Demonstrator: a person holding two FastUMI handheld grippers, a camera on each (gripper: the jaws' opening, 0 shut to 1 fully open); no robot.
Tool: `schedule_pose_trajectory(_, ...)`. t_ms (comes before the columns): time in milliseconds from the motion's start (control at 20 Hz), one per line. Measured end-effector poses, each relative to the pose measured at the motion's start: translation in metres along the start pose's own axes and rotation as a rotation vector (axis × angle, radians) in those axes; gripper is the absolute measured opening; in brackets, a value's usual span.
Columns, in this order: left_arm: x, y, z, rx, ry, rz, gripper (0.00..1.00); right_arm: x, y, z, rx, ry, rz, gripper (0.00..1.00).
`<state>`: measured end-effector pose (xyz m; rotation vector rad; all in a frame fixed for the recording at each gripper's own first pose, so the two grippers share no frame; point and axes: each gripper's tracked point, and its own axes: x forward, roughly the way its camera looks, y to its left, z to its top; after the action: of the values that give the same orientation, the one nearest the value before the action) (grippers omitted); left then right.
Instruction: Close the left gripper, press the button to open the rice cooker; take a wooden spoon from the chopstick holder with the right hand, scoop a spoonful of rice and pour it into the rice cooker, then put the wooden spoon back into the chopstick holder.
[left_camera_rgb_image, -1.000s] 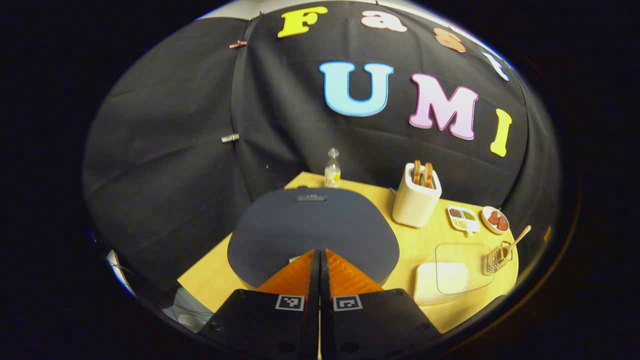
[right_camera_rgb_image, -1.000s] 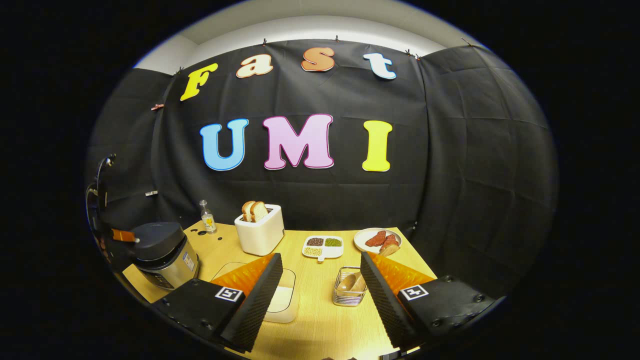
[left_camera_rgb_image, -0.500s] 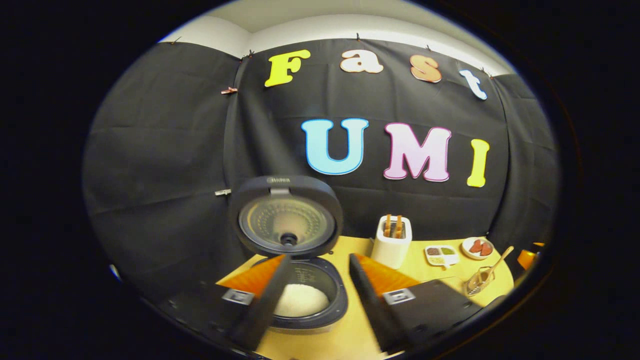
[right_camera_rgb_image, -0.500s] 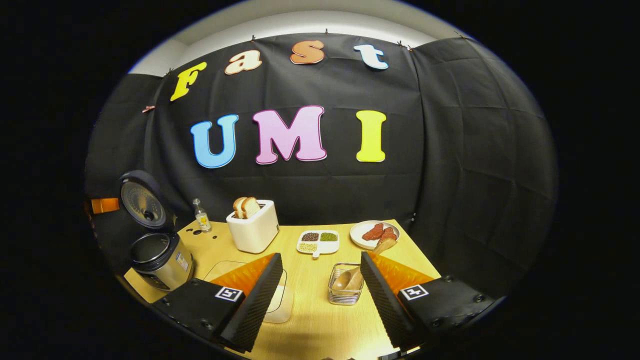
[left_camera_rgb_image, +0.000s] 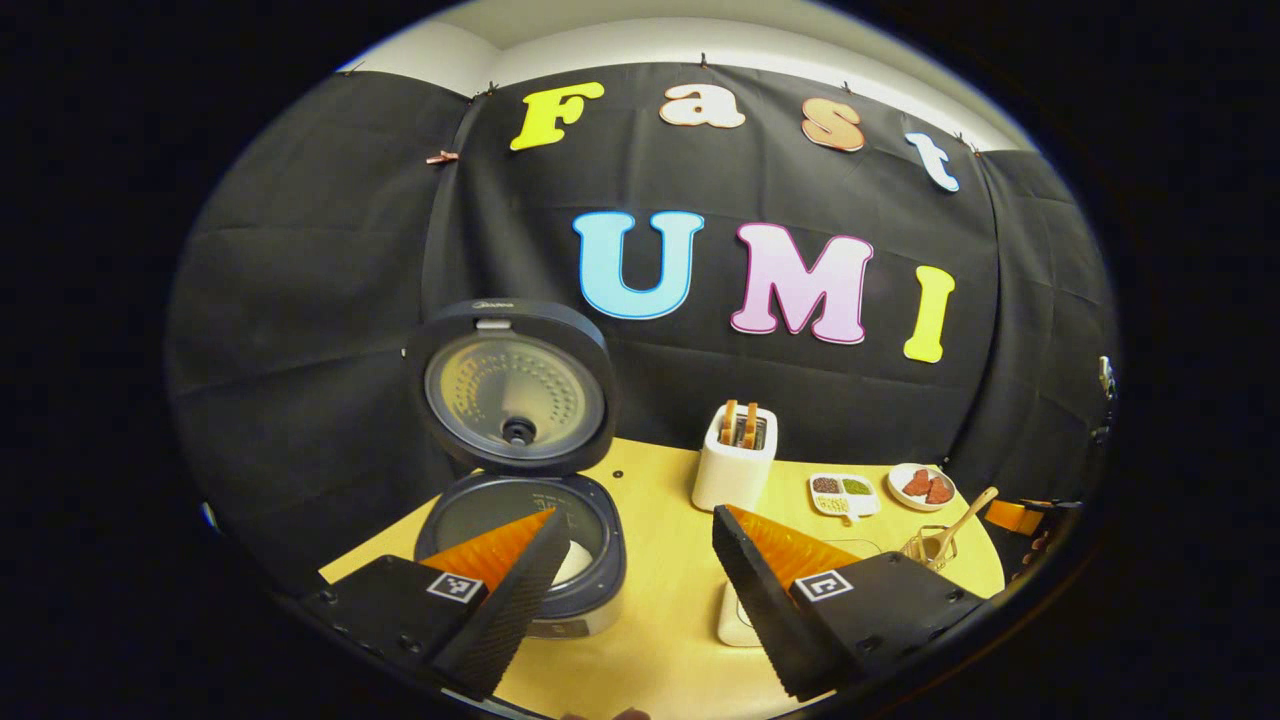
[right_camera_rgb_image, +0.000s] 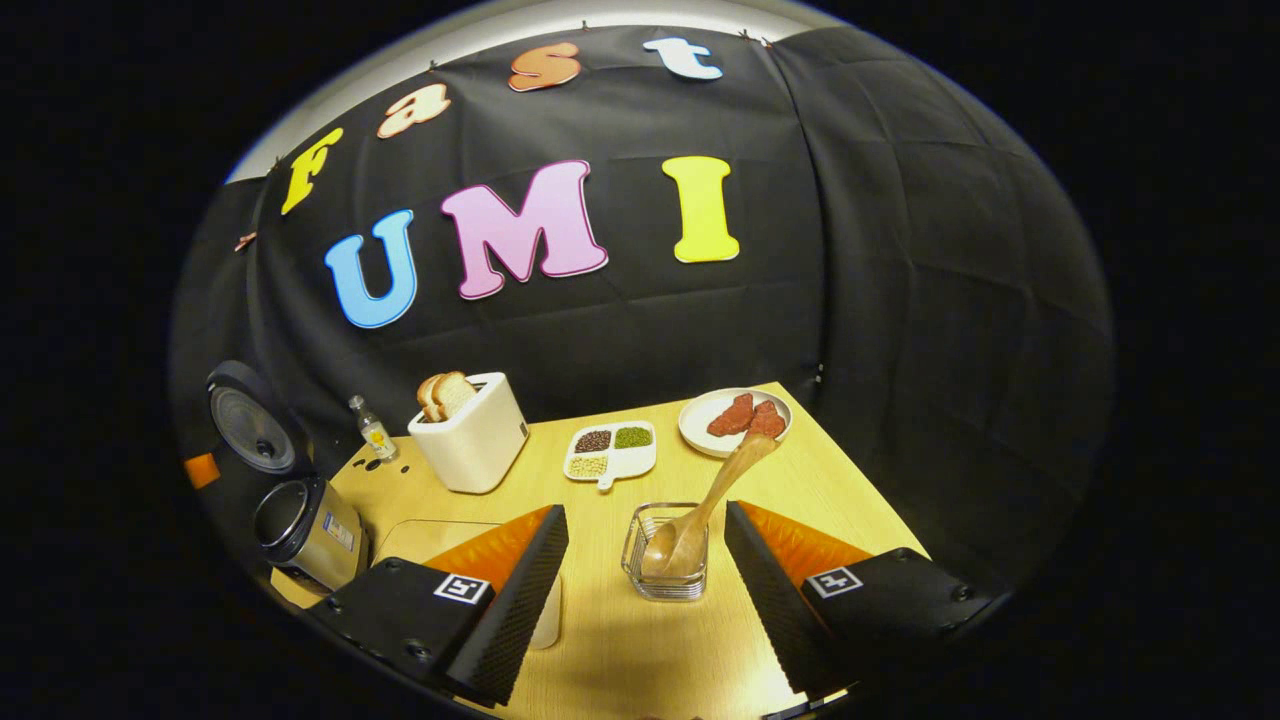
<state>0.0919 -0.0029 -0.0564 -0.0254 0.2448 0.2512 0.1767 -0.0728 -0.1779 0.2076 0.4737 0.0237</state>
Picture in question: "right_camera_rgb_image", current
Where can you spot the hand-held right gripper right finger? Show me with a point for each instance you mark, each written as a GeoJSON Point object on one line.
{"type": "Point", "coordinates": [775, 610]}

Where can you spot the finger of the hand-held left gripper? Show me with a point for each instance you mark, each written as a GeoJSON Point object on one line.
{"type": "Point", "coordinates": [202, 470]}

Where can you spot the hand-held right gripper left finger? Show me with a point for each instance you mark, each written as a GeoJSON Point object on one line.
{"type": "Point", "coordinates": [515, 610]}

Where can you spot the clear chopstick holder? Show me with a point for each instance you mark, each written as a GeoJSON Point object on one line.
{"type": "Point", "coordinates": [690, 588]}

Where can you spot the clear rice box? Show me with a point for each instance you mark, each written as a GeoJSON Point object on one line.
{"type": "Point", "coordinates": [430, 540]}

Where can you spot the wooden spoon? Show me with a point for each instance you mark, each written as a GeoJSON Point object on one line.
{"type": "Point", "coordinates": [715, 495]}

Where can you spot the black silver rice cooker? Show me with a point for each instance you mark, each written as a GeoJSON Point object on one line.
{"type": "Point", "coordinates": [320, 540]}

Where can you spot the white toaster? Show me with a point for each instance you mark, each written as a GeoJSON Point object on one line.
{"type": "Point", "coordinates": [470, 450]}

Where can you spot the small glass bottle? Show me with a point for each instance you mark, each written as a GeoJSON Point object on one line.
{"type": "Point", "coordinates": [377, 437]}

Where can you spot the red meat piece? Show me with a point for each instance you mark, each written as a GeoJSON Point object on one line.
{"type": "Point", "coordinates": [768, 420]}
{"type": "Point", "coordinates": [732, 415]}

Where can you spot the white round plate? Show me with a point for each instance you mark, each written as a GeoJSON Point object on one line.
{"type": "Point", "coordinates": [700, 432]}

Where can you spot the white divided bean dish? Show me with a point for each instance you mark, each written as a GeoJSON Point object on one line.
{"type": "Point", "coordinates": [645, 462]}

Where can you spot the toast bread slice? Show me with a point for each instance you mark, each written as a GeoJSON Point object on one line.
{"type": "Point", "coordinates": [455, 393]}
{"type": "Point", "coordinates": [428, 395]}

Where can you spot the black backdrop cloth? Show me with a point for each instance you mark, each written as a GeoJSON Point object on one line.
{"type": "Point", "coordinates": [900, 300]}

